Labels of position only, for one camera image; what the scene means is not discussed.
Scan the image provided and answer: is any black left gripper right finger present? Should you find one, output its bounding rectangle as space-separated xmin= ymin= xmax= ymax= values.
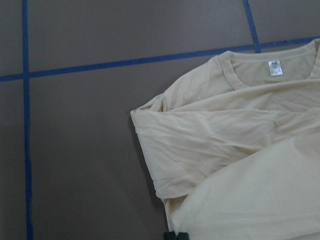
xmin=177 ymin=232 xmax=190 ymax=240

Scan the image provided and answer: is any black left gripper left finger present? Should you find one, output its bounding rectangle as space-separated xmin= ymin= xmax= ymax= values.
xmin=163 ymin=231 xmax=177 ymax=240

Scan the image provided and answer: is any beige long-sleeve printed shirt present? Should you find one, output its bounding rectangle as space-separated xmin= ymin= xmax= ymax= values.
xmin=130 ymin=39 xmax=320 ymax=240

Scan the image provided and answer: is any brown table mat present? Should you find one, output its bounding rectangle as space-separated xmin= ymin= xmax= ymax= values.
xmin=0 ymin=0 xmax=320 ymax=240

